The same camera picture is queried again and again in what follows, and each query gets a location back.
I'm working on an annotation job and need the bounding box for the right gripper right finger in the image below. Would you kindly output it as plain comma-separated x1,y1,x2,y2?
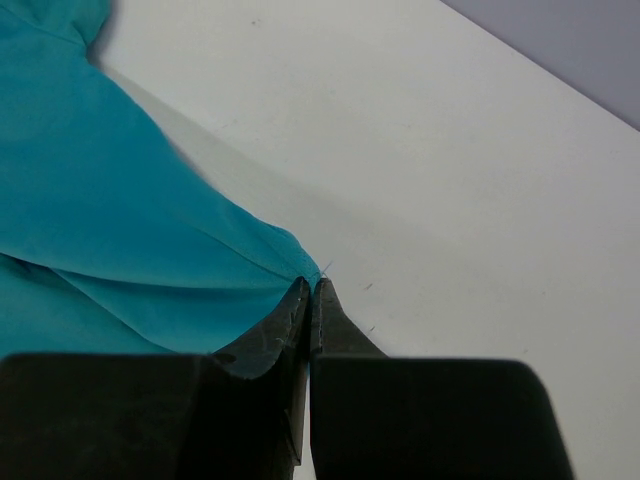
310,279,573,479

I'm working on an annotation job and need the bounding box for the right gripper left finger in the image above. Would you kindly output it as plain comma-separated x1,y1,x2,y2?
1,279,310,479

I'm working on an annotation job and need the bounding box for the teal t shirt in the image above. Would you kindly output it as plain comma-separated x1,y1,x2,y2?
1,1,320,355

